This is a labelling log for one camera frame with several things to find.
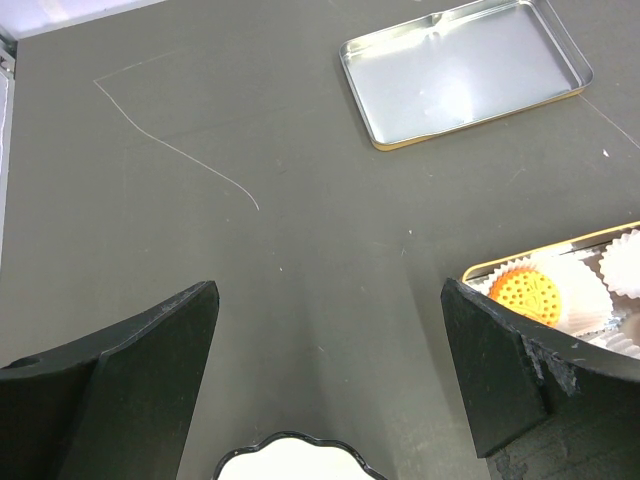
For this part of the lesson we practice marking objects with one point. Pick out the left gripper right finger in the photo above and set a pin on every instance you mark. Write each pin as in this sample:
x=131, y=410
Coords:
x=540, y=404

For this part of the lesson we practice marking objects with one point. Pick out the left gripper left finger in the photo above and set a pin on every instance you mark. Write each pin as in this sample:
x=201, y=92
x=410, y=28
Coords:
x=114, y=404

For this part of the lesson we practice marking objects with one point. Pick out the orange cookie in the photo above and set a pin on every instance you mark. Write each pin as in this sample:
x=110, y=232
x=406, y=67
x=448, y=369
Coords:
x=529, y=293

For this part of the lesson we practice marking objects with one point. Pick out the gold cookie tin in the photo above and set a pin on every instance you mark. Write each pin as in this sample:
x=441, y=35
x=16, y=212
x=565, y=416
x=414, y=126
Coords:
x=587, y=249

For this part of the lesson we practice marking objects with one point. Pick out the silver tin lid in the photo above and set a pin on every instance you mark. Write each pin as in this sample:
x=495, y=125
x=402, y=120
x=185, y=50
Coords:
x=459, y=68

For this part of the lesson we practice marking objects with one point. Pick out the white paper cup front-left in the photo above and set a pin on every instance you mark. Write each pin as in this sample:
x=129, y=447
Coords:
x=622, y=339

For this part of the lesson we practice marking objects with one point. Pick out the white paper cup back-left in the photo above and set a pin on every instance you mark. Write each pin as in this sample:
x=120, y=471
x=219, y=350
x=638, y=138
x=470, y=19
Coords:
x=587, y=303

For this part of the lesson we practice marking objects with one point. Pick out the white paper cup back-right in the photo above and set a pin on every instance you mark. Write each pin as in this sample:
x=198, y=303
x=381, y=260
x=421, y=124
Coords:
x=619, y=265

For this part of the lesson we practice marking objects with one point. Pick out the white scalloped dish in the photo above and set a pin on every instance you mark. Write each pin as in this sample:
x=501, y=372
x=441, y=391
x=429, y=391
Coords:
x=295, y=455

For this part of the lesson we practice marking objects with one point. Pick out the left aluminium frame post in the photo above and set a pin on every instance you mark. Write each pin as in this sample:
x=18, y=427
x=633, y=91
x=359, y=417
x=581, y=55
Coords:
x=8, y=53

